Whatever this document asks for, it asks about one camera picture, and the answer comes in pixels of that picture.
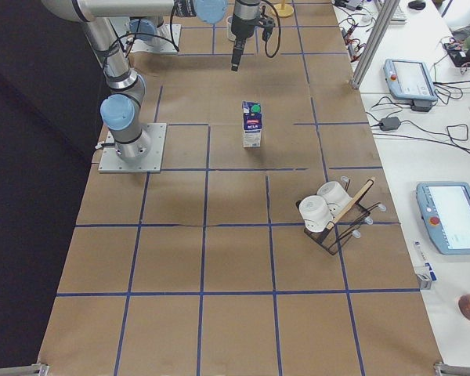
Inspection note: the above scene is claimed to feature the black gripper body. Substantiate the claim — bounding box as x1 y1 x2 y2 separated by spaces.
231 0 261 40

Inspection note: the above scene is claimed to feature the white ceramic mug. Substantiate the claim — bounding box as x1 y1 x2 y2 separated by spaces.
226 16 236 42

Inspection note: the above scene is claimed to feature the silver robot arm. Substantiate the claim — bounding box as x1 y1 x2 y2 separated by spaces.
129 17 165 45
42 1 228 163

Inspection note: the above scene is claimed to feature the blue white milk carton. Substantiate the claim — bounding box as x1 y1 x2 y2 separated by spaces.
242 101 263 148

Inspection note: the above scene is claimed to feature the white cup on rack rear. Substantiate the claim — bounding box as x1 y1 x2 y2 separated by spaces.
317 181 352 211

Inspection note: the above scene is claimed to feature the white cup on rack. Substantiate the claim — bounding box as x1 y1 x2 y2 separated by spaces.
317 181 352 211
298 195 333 233

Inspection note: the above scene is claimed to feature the white cup on rack front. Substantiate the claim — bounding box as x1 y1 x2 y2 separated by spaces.
298 195 333 233

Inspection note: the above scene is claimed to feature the wooden mug tree stand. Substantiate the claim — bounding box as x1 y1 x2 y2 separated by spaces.
273 0 295 18

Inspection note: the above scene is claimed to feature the black power adapter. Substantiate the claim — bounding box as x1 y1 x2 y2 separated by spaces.
378 116 401 132

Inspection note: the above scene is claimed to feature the far blue teach pendant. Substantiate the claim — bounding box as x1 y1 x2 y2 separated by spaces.
383 59 437 102

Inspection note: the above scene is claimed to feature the blue teach pendant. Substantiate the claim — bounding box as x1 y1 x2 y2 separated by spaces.
416 182 470 255
383 59 437 102

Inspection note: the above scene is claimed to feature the near blue teach pendant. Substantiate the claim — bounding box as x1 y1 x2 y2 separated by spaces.
416 182 470 255

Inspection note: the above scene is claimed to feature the small white blue box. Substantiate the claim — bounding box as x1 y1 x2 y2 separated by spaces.
413 241 437 290

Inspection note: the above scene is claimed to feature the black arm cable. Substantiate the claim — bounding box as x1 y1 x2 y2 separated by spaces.
258 0 283 59

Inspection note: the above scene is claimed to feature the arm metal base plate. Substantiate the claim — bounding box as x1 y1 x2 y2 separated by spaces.
130 23 181 54
98 123 167 173

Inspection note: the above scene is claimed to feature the aluminium frame post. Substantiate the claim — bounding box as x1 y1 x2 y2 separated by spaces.
349 0 400 89

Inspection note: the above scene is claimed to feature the black wire cup rack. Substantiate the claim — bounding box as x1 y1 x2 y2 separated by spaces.
295 176 386 255

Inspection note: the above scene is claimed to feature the left corner aluminium bracket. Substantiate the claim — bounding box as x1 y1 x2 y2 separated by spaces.
0 363 49 376

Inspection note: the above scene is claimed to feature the corner aluminium bracket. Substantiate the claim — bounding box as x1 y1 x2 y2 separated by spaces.
0 363 49 376
433 362 470 376

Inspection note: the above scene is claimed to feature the right corner aluminium bracket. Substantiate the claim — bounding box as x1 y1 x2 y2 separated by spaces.
433 362 470 376

